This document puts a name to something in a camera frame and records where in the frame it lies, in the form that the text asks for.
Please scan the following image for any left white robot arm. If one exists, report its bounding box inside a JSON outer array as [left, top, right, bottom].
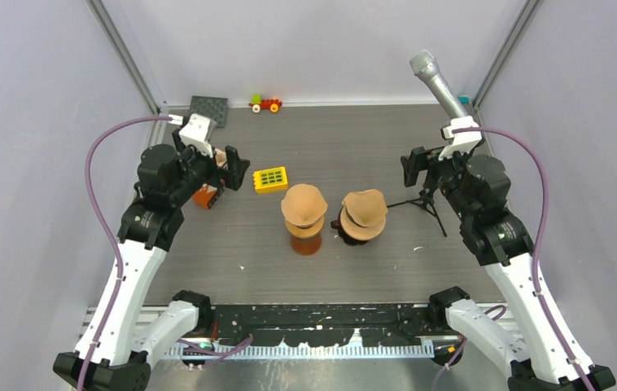
[[53, 144, 250, 390]]

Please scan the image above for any silver microphone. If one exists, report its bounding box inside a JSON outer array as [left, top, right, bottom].
[[409, 50, 468, 119]]

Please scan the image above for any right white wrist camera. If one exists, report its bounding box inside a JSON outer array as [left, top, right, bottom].
[[438, 116, 483, 161]]

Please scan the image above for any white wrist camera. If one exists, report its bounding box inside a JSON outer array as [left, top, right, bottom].
[[178, 114, 217, 157], [438, 116, 483, 161]]

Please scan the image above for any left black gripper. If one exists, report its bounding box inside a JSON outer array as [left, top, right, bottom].
[[169, 130, 248, 206]]

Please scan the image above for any brown glass dripper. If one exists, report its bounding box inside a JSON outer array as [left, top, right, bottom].
[[330, 219, 368, 246]]

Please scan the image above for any small toy train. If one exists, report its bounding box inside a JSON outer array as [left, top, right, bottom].
[[248, 94, 282, 113]]

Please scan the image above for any yellow green window block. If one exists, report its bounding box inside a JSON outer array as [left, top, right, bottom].
[[253, 166, 289, 194]]

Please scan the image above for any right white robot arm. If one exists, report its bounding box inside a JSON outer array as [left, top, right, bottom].
[[400, 147, 616, 390]]

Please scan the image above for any amber glass carafe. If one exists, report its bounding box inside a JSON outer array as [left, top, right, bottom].
[[290, 233, 322, 256]]

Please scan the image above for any dark grey baseplate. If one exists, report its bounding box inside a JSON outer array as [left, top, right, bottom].
[[189, 95, 229, 128]]

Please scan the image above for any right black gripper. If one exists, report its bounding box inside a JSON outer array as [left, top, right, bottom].
[[401, 141, 475, 221]]

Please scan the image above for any wooden ring holder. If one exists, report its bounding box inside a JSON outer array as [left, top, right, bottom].
[[285, 216, 325, 239]]

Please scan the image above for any coffee filter box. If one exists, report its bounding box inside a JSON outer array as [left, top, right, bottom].
[[192, 150, 230, 210]]

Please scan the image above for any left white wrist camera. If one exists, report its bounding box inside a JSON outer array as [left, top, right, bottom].
[[178, 114, 217, 157]]

